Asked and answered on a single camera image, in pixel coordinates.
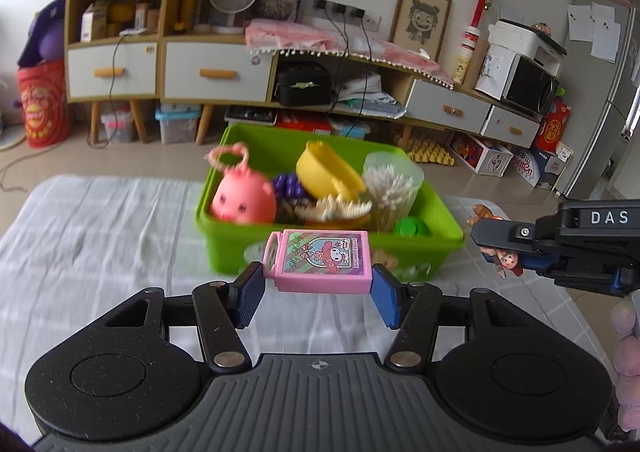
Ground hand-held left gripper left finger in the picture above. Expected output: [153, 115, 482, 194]
[100, 261, 267, 375]

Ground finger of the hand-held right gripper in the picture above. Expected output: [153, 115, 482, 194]
[471, 216, 538, 253]
[515, 251, 569, 279]

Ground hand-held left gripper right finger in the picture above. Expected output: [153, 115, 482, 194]
[371, 264, 538, 375]

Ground brown monkey figure toy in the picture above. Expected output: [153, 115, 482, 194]
[467, 204, 526, 279]

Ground green plastic box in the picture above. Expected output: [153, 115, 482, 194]
[195, 123, 466, 278]

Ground green round toy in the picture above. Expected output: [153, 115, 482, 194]
[395, 216, 432, 238]

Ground pink cartoon case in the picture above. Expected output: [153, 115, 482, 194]
[263, 228, 373, 294]

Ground pink pig toy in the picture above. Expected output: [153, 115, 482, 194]
[206, 142, 278, 225]

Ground cream hair claw clip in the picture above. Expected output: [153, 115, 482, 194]
[300, 194, 373, 225]

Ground clear cotton swab jar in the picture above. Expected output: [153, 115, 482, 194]
[361, 150, 425, 233]

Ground purple toy grapes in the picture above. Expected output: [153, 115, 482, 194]
[271, 173, 307, 200]

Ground yellow toy pot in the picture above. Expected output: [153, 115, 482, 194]
[295, 141, 368, 200]

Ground person's right hand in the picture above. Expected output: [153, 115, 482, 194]
[611, 293, 640, 433]

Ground white box red print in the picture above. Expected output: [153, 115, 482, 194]
[509, 146, 571, 190]

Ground white printed box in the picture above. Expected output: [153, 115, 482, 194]
[450, 132, 513, 178]

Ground grey fridge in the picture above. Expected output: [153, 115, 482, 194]
[552, 0, 640, 200]

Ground yellow egg tray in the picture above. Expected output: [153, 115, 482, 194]
[395, 132, 457, 168]

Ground white cabinet drawer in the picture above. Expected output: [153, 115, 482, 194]
[164, 41, 273, 103]
[407, 80, 493, 130]
[482, 107, 541, 148]
[67, 42, 158, 100]

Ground red printed box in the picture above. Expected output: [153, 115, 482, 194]
[531, 98, 573, 160]

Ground black microwave oven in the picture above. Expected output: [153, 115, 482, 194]
[501, 54, 561, 115]

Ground white paper sheet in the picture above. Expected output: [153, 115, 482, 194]
[474, 39, 523, 100]

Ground yellow printed canister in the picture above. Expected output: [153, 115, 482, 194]
[452, 51, 473, 85]

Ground red cardboard box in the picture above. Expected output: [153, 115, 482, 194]
[276, 112, 332, 136]

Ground black flat device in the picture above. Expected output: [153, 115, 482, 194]
[225, 105, 278, 126]

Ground clear box blue lid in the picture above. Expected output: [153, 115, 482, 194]
[155, 104, 202, 145]

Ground pile of folded cloths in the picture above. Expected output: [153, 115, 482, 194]
[335, 72, 406, 118]

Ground white printer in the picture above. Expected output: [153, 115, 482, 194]
[487, 18, 568, 64]

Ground red white tub stack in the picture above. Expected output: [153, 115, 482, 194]
[462, 23, 482, 53]

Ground white paper note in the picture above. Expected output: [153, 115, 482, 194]
[591, 2, 621, 64]
[568, 4, 596, 42]

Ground clear box white lid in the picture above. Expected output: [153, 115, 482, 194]
[100, 109, 136, 143]

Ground black carry case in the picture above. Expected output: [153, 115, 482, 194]
[276, 62, 332, 107]

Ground framed girl drawing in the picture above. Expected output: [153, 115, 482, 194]
[389, 0, 453, 63]

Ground pink tasselled cloth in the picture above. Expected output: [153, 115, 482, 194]
[245, 18, 453, 85]

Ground red printed barrel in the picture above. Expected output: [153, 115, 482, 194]
[16, 59, 71, 149]

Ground white round floor stand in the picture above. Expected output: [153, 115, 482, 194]
[0, 124, 23, 153]

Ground small white box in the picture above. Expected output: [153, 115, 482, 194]
[135, 2, 161, 33]

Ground wooden TV cabinet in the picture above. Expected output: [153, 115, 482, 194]
[65, 0, 543, 150]

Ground white cardboard box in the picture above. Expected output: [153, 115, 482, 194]
[80, 1, 110, 43]

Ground purple plush toy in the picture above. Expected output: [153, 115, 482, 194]
[17, 0, 68, 68]

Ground black cable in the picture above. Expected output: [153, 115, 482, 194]
[106, 33, 127, 148]

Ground wall socket strip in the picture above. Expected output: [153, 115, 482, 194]
[312, 0, 381, 35]

